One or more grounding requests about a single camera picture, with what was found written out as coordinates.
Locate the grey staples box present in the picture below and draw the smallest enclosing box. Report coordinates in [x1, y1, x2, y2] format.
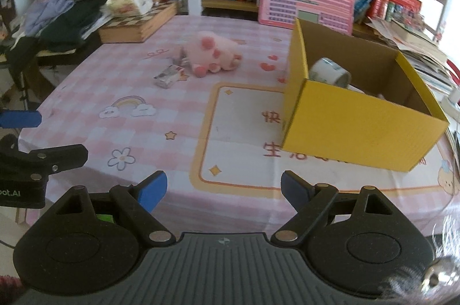
[154, 64, 184, 89]

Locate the pink plush toy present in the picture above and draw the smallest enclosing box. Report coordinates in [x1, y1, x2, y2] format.
[181, 31, 242, 78]

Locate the pink checkered table mat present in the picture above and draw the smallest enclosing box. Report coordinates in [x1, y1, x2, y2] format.
[19, 16, 459, 234]

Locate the pile of dark clothes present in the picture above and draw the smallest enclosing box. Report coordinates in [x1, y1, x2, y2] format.
[1, 0, 110, 66]

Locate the yellow cardboard box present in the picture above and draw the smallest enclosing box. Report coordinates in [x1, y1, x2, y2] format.
[281, 19, 449, 172]

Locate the printed packing tape roll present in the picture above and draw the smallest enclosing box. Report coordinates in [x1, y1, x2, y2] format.
[309, 57, 351, 89]

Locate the small pink utility knife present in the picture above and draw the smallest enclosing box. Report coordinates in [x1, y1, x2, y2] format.
[172, 47, 190, 68]

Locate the wooden chess box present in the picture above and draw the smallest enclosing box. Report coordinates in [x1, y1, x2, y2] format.
[98, 1, 178, 43]

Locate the floral tissue pack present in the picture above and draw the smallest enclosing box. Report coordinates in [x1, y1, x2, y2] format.
[106, 0, 154, 17]

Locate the stack of papers and books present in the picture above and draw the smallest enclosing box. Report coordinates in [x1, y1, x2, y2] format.
[367, 18, 459, 95]

